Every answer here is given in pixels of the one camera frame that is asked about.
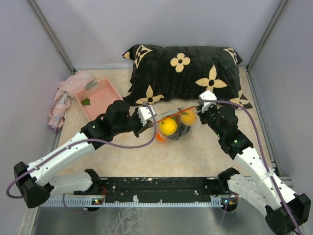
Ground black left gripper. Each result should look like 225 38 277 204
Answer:
113 106 153 137

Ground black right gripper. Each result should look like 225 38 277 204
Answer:
196 102 224 138

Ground orange peach fruit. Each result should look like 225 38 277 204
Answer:
180 109 196 126

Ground dark grape bunch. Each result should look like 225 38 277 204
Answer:
167 122 191 141

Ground orange persimmon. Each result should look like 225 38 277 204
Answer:
156 132 167 142

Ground yellow lemon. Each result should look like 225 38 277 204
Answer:
159 118 178 136

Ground clear zip bag orange zipper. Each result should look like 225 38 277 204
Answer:
156 106 198 142

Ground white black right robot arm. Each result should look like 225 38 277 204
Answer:
196 103 311 235

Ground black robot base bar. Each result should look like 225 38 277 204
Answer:
74 167 239 203

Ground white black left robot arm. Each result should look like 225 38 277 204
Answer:
13 100 157 208

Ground pink plastic basket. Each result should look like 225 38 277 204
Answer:
75 78 122 121

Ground green loose leaf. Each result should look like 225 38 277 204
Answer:
81 98 90 106

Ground pink cloth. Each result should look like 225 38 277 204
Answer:
48 72 95 131

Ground black pillow cream flowers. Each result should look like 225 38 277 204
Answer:
123 44 252 109

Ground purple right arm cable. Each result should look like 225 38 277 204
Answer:
202 99 304 235

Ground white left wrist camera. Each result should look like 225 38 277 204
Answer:
137 105 157 126

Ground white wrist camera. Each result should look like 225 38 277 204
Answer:
137 105 157 126
197 91 217 113

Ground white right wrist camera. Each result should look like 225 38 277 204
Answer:
197 91 217 113

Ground white slotted cable duct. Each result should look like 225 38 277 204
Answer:
45 197 239 208

